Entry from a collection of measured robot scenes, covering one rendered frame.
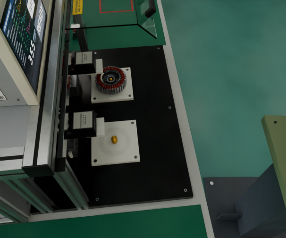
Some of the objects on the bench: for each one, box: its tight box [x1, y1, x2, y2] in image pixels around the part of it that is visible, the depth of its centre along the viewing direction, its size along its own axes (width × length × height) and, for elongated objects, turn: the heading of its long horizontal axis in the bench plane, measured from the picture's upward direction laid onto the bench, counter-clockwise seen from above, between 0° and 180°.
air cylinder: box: [66, 138, 78, 158], centre depth 87 cm, size 5×8×6 cm
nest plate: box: [92, 120, 140, 166], centre depth 89 cm, size 15×15×1 cm
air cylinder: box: [69, 75, 80, 97], centre depth 100 cm, size 5×8×6 cm
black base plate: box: [30, 45, 193, 215], centre depth 97 cm, size 47×64×2 cm
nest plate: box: [91, 68, 134, 103], centre depth 102 cm, size 15×15×1 cm
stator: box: [95, 66, 126, 94], centre depth 100 cm, size 11×11×4 cm
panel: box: [0, 177, 34, 217], centre depth 82 cm, size 1×66×30 cm, turn 6°
